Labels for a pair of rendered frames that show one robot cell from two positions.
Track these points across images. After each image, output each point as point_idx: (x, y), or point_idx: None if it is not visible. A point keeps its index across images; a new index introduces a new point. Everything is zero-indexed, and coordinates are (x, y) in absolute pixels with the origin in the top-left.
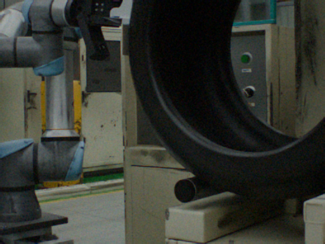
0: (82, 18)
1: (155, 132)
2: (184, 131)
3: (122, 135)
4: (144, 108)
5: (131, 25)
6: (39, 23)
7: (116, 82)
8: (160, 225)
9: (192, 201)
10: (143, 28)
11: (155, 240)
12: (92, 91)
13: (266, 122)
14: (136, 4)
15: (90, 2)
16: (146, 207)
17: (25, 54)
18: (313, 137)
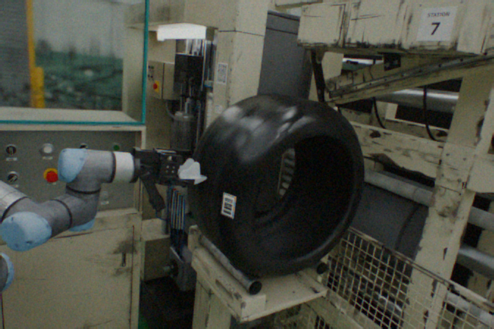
0: (150, 178)
1: (239, 260)
2: (270, 258)
3: None
4: (242, 249)
5: (242, 197)
6: (92, 183)
7: None
8: (37, 284)
9: (231, 286)
10: (253, 200)
11: (31, 297)
12: None
13: (140, 192)
14: (247, 182)
15: (165, 167)
16: (20, 275)
17: (79, 219)
18: (329, 244)
